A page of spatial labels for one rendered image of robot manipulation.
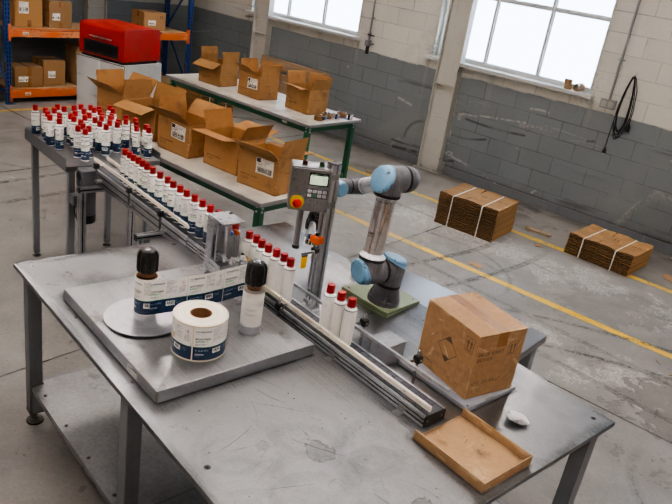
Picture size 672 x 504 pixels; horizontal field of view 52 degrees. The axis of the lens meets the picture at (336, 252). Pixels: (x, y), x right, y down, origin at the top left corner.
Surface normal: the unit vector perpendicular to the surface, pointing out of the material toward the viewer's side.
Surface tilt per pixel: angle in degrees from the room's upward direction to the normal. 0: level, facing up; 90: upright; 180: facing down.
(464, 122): 90
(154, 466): 1
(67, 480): 0
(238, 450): 0
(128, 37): 90
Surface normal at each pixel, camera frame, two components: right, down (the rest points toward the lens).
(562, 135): -0.64, 0.21
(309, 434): 0.15, -0.91
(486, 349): 0.51, 0.41
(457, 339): -0.85, 0.08
